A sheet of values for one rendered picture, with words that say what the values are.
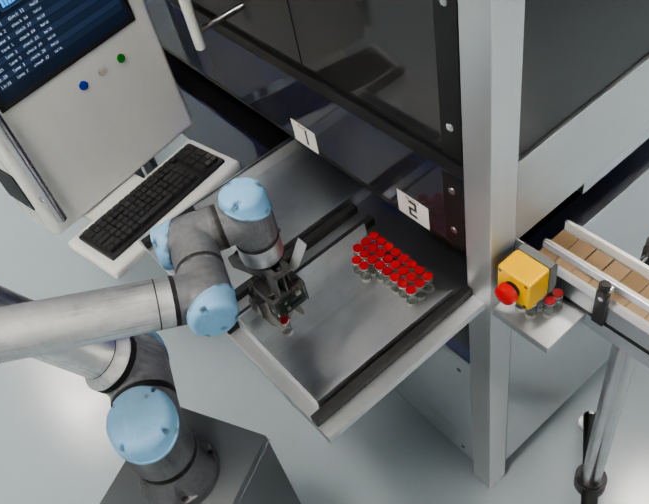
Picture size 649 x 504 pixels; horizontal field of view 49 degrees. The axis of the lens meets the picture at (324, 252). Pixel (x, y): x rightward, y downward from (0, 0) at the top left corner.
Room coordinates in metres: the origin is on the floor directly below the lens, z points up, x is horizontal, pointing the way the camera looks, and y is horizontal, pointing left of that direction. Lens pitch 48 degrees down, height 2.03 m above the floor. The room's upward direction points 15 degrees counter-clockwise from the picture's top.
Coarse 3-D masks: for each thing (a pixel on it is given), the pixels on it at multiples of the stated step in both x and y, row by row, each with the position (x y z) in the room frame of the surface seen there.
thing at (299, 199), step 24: (288, 144) 1.37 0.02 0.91; (264, 168) 1.33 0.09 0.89; (288, 168) 1.31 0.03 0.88; (312, 168) 1.29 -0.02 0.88; (336, 168) 1.27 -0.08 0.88; (216, 192) 1.26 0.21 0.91; (288, 192) 1.23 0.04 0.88; (312, 192) 1.21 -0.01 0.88; (336, 192) 1.19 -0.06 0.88; (360, 192) 1.14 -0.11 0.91; (288, 216) 1.15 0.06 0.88; (312, 216) 1.13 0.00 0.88; (288, 240) 1.05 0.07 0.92
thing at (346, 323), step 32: (320, 256) 0.98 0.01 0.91; (352, 256) 0.99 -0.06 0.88; (320, 288) 0.93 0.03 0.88; (352, 288) 0.90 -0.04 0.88; (384, 288) 0.88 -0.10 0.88; (256, 320) 0.89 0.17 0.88; (320, 320) 0.85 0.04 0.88; (352, 320) 0.83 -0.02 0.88; (384, 320) 0.81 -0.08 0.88; (416, 320) 0.77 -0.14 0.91; (288, 352) 0.79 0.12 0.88; (320, 352) 0.77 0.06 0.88; (352, 352) 0.76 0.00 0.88; (384, 352) 0.73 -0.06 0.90; (320, 384) 0.71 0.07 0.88
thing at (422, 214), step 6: (402, 192) 0.97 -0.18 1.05; (402, 198) 0.97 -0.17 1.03; (408, 198) 0.95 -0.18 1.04; (402, 204) 0.97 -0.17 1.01; (408, 204) 0.96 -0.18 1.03; (420, 204) 0.93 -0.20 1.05; (402, 210) 0.97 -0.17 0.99; (408, 210) 0.96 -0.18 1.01; (420, 210) 0.93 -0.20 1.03; (426, 210) 0.91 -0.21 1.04; (420, 216) 0.93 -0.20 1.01; (426, 216) 0.91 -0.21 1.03; (420, 222) 0.93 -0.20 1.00; (426, 222) 0.91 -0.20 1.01
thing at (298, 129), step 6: (294, 126) 1.27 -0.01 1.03; (300, 126) 1.25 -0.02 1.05; (294, 132) 1.28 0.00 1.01; (300, 132) 1.26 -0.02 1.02; (306, 132) 1.23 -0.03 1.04; (312, 132) 1.21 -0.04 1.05; (300, 138) 1.26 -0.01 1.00; (312, 138) 1.22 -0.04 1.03; (306, 144) 1.24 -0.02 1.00; (312, 144) 1.22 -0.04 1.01
